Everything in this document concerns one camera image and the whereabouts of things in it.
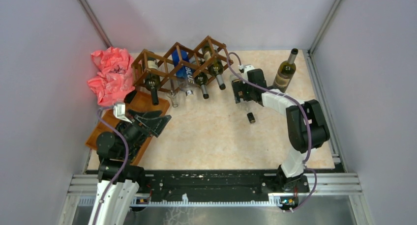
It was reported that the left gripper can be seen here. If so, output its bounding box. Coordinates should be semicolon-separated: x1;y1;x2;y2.
118;108;171;157

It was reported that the clear labelled liquor bottle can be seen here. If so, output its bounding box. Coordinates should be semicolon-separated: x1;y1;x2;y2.
229;74;256;124

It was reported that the clear glass bottle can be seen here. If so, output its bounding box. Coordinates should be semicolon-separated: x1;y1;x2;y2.
167;79;179;108

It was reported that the dark green wine bottle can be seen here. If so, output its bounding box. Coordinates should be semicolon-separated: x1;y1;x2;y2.
194;72;209;99
202;43;226;90

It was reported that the dark green wine bottle front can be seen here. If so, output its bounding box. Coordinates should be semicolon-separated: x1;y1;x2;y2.
194;72;209;99

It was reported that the blue square glass bottle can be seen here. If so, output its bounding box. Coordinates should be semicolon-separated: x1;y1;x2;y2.
172;50;195;96

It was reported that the brown wooden wine rack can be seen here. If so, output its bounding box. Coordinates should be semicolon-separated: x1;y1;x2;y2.
131;35;228;93

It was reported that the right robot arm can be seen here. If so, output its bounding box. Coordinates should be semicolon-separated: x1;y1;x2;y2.
231;65;330;192

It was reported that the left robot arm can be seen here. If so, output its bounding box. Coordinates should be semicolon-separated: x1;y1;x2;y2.
89;106;171;225

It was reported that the pink plastic bag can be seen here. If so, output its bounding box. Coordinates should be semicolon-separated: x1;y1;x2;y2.
87;47;135;107

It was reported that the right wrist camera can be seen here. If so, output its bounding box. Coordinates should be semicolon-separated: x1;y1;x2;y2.
239;64;255;74

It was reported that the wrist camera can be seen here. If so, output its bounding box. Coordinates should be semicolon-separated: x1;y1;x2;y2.
239;64;255;74
113;102;132;123

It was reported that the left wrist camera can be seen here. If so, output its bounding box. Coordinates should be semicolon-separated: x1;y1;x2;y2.
113;102;132;123

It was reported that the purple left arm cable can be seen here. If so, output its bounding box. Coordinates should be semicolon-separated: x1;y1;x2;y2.
91;107;129;225

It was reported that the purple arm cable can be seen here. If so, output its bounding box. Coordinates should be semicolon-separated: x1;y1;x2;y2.
91;107;129;225
225;52;318;213

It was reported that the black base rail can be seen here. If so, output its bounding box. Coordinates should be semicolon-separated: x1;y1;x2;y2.
70;169;362;208

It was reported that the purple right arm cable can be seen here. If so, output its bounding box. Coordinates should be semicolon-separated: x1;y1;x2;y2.
225;52;318;213

